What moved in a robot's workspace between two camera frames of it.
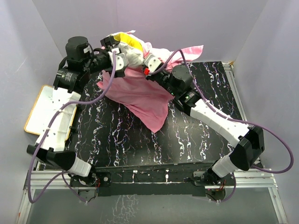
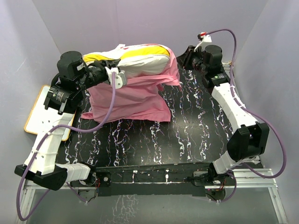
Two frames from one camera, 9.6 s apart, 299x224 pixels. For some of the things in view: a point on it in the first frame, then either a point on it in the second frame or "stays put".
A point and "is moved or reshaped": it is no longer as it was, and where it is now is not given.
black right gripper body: x=161 y=78 → x=195 y=62
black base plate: x=177 y=180 stays put
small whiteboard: x=38 y=111 stays put
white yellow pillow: x=130 y=45 is moved or reshaped
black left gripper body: x=108 y=44 → x=97 y=74
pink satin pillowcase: x=138 y=94 is moved or reshaped
